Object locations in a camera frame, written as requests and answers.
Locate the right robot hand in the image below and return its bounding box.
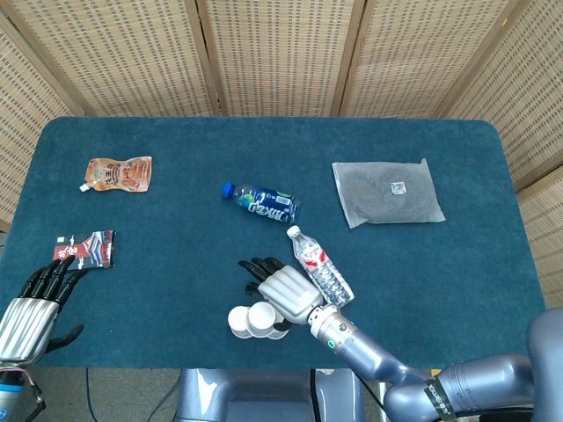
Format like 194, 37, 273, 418
238, 257, 325, 333

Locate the black torso cable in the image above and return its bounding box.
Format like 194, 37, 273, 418
309, 367, 384, 408

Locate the blue floor cable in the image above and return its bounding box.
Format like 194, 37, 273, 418
84, 367, 100, 422

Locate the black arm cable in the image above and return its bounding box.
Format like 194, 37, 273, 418
24, 371, 48, 413

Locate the blue drink bottle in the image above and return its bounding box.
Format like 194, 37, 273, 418
221, 182, 302, 224

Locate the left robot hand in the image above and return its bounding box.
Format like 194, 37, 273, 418
0, 256, 89, 366

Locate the grey zip bag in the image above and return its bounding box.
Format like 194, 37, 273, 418
331, 157, 447, 229

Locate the blue-grey robot torso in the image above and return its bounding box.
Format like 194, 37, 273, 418
174, 367, 367, 422

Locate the teal felt table cover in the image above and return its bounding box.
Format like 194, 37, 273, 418
0, 116, 545, 370

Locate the clear water bottle red label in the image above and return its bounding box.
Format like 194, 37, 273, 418
286, 225, 355, 308

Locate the dark red snack packet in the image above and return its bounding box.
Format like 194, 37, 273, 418
52, 229, 117, 270

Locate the white paper cup blue flower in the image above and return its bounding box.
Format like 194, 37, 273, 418
227, 306, 254, 339
247, 301, 277, 338
264, 312, 291, 342

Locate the brown spout pouch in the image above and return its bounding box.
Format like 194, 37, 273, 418
79, 156, 153, 193

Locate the bamboo folding screen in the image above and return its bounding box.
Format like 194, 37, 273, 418
0, 0, 563, 322

